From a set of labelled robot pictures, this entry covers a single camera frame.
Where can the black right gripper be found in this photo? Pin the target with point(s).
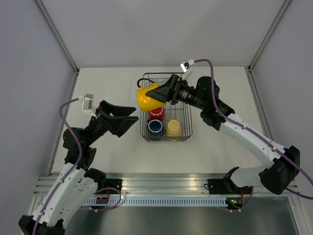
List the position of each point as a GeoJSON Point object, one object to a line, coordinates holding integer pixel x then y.
{"type": "Point", "coordinates": [176, 84]}

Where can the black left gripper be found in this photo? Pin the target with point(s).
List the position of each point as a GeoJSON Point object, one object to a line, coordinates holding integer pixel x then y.
{"type": "Point", "coordinates": [117, 125]}

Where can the yellow mug black handle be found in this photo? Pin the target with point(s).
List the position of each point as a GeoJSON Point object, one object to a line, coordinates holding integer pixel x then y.
{"type": "Point", "coordinates": [145, 102]}

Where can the red mug black handle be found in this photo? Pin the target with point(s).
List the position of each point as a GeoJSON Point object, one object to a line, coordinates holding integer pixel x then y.
{"type": "Point", "coordinates": [157, 113]}

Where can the pale yellow mug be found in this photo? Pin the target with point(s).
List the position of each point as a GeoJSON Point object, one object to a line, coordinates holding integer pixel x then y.
{"type": "Point", "coordinates": [173, 128]}

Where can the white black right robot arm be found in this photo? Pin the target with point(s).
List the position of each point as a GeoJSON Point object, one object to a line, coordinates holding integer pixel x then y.
{"type": "Point", "coordinates": [280, 165]}

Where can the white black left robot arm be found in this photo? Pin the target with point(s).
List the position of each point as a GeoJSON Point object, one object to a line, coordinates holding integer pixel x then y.
{"type": "Point", "coordinates": [77, 181]}

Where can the black wire dish rack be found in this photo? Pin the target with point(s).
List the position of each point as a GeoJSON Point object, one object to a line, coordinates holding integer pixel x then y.
{"type": "Point", "coordinates": [180, 112]}

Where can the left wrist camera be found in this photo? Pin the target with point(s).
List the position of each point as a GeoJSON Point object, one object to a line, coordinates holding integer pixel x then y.
{"type": "Point", "coordinates": [87, 104]}

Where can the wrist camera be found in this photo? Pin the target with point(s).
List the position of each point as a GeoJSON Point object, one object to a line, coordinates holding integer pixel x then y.
{"type": "Point", "coordinates": [186, 67]}
{"type": "Point", "coordinates": [87, 104]}

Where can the blue mug black handle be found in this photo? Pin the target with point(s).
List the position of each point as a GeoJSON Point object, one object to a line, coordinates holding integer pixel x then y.
{"type": "Point", "coordinates": [155, 128]}

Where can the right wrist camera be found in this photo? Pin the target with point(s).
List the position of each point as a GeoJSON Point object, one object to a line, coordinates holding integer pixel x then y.
{"type": "Point", "coordinates": [186, 67]}

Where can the aluminium mounting rail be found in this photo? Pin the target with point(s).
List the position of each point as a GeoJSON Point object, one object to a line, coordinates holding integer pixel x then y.
{"type": "Point", "coordinates": [158, 184]}

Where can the white slotted cable duct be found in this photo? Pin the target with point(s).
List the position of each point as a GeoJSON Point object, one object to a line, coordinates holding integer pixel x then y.
{"type": "Point", "coordinates": [158, 202]}

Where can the left aluminium frame post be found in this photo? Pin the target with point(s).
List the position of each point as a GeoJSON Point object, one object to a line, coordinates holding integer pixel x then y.
{"type": "Point", "coordinates": [56, 34]}

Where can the aluminium frame post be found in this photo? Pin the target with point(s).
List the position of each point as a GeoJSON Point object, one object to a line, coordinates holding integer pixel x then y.
{"type": "Point", "coordinates": [269, 33]}
{"type": "Point", "coordinates": [56, 34]}

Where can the right aluminium frame post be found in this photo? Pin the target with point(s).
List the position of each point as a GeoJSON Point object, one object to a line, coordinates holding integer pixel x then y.
{"type": "Point", "coordinates": [269, 33]}

